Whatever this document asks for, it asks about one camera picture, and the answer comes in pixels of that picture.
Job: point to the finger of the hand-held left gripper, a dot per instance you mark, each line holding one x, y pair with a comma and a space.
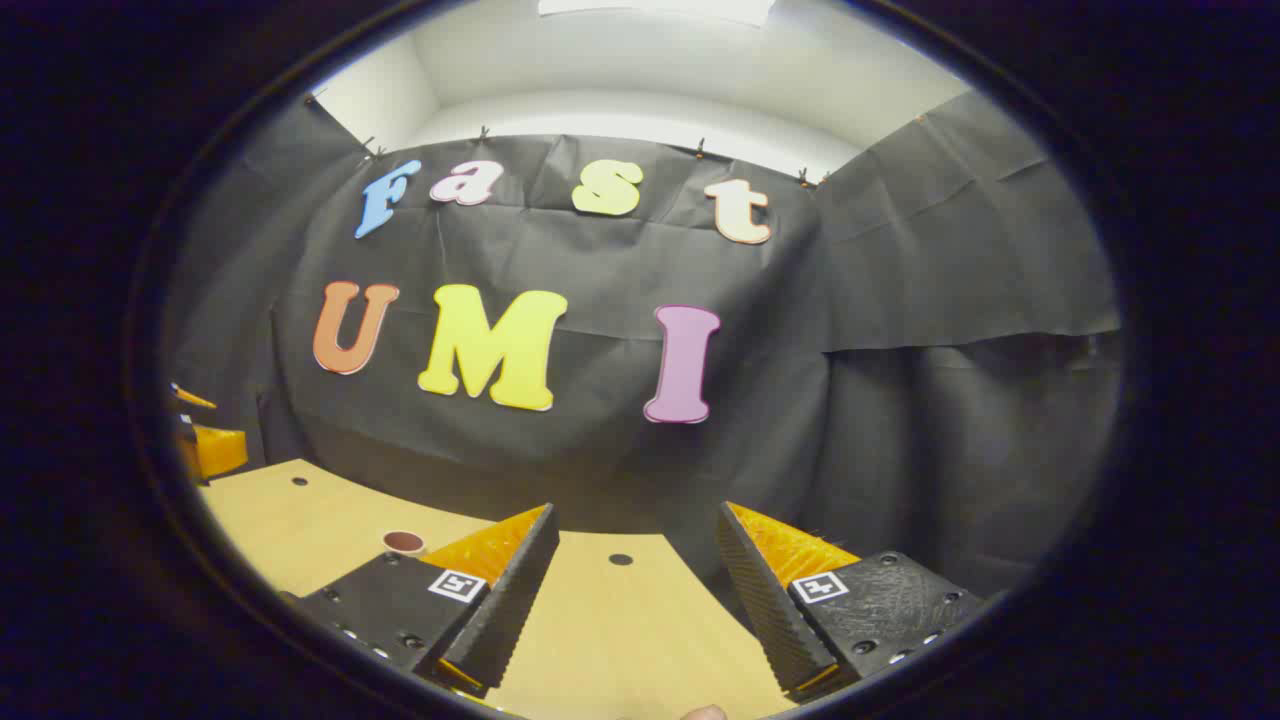
192, 398
222, 450

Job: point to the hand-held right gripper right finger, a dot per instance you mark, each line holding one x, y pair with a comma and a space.
765, 610

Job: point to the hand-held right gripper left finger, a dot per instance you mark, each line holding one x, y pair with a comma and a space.
510, 610

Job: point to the wooden desktop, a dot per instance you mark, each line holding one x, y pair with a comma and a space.
610, 640

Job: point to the ceiling light panel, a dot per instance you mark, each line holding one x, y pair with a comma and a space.
655, 8

